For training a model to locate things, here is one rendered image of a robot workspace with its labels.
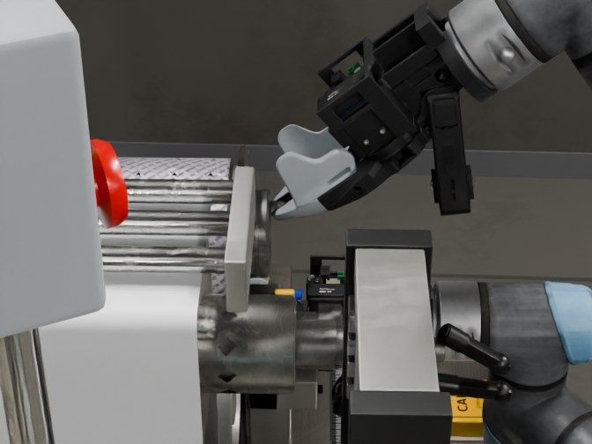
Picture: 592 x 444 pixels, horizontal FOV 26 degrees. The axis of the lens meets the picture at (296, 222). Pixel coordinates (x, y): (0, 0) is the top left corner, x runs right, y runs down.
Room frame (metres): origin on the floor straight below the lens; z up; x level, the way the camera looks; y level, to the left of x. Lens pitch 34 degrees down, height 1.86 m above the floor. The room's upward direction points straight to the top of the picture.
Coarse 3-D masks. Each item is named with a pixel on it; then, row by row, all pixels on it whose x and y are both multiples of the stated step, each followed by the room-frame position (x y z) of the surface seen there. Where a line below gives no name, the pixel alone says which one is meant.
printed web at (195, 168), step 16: (128, 160) 0.91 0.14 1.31; (144, 160) 0.91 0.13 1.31; (160, 160) 0.91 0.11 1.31; (176, 160) 0.91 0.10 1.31; (192, 160) 0.91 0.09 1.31; (208, 160) 0.91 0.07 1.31; (224, 160) 0.91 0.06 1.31; (128, 176) 0.88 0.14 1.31; (144, 176) 0.88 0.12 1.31; (160, 176) 0.88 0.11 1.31; (176, 176) 0.88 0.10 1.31; (192, 176) 0.88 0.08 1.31; (208, 176) 0.88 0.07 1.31; (224, 176) 0.88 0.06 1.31; (224, 208) 0.86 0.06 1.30; (208, 240) 0.70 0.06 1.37; (224, 240) 0.84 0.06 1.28; (224, 288) 0.83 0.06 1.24; (208, 416) 0.71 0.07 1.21; (208, 432) 0.71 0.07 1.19
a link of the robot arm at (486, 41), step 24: (480, 0) 0.89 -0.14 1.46; (456, 24) 0.89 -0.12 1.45; (480, 24) 0.87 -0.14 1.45; (504, 24) 0.87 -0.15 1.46; (480, 48) 0.87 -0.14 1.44; (504, 48) 0.86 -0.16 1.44; (528, 48) 0.92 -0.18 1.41; (480, 72) 0.86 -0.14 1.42; (504, 72) 0.86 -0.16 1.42; (528, 72) 0.87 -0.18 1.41
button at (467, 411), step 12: (456, 396) 1.05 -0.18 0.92; (456, 408) 1.03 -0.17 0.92; (468, 408) 1.03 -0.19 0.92; (480, 408) 1.03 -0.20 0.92; (456, 420) 1.02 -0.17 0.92; (468, 420) 1.02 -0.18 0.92; (480, 420) 1.02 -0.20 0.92; (456, 432) 1.01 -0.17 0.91; (468, 432) 1.01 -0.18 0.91; (480, 432) 1.01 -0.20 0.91
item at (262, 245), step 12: (264, 192) 0.90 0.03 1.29; (264, 204) 0.88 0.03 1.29; (264, 216) 0.87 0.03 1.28; (264, 228) 0.86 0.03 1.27; (264, 240) 0.86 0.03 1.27; (252, 252) 0.86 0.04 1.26; (264, 252) 0.86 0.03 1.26; (252, 264) 0.86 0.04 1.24; (264, 264) 0.86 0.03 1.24; (252, 276) 0.86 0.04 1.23; (264, 276) 0.86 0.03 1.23
